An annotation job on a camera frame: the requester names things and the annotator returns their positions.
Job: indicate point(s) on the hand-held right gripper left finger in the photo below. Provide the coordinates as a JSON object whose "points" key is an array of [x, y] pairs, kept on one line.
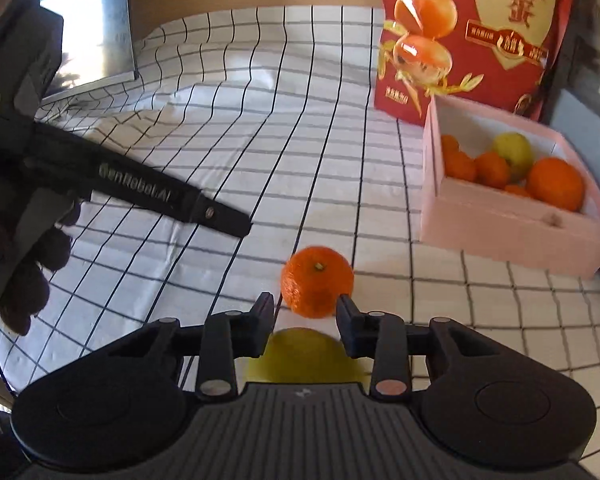
{"points": [[264, 322]]}

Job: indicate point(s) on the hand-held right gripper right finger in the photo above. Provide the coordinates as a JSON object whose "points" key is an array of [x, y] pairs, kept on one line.
{"points": [[347, 325]]}

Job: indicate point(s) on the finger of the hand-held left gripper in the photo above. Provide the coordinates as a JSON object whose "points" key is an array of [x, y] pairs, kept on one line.
{"points": [[225, 217]]}

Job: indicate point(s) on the yellow-green lemon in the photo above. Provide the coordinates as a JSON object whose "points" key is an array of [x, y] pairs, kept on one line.
{"points": [[300, 357], [515, 152]]}

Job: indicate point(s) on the pink cardboard box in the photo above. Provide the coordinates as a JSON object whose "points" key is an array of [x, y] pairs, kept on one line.
{"points": [[505, 240]]}

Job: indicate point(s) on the small mandarin orange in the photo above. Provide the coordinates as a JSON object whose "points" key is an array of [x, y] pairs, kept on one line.
{"points": [[449, 143], [517, 191]]}

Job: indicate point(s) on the large orange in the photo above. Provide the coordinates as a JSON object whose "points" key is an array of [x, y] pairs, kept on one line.
{"points": [[555, 182]]}

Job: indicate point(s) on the person's left hand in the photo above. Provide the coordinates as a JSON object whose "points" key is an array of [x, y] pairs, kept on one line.
{"points": [[55, 252]]}

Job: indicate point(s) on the black monitor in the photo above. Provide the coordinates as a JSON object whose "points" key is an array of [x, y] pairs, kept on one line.
{"points": [[95, 25]]}

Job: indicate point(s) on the white black-checked tablecloth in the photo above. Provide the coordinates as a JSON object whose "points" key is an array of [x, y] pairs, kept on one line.
{"points": [[280, 135]]}

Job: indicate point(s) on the red snack bag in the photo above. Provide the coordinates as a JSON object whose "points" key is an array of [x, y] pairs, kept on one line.
{"points": [[480, 70]]}

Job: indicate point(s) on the black glass-sided computer case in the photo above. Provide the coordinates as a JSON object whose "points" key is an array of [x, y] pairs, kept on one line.
{"points": [[590, 85]]}

